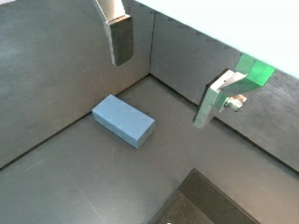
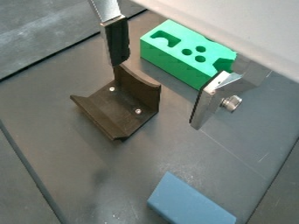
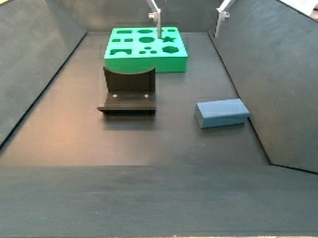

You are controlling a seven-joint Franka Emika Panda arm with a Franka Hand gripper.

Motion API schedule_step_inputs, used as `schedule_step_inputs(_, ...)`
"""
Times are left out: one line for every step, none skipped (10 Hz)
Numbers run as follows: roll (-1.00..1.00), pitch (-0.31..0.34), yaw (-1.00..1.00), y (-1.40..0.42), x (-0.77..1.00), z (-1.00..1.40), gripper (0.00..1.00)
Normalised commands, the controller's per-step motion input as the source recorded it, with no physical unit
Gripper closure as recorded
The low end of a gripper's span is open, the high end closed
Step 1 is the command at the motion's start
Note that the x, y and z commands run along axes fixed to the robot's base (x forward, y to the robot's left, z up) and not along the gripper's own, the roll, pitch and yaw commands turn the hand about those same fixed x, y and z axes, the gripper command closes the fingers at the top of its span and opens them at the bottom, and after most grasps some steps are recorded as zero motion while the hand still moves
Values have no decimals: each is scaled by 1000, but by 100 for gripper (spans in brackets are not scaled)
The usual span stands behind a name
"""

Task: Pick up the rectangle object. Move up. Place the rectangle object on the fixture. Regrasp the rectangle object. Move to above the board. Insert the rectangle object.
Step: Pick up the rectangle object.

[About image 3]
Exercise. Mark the black curved fixture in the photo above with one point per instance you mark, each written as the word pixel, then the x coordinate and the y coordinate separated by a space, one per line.
pixel 130 92

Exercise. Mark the green foam shape board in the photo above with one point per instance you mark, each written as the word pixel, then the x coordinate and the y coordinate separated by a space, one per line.
pixel 135 50

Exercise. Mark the blue rectangular block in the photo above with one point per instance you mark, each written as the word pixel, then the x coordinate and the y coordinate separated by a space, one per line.
pixel 221 113

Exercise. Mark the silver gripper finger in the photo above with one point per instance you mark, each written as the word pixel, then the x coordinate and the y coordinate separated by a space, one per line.
pixel 155 15
pixel 223 14

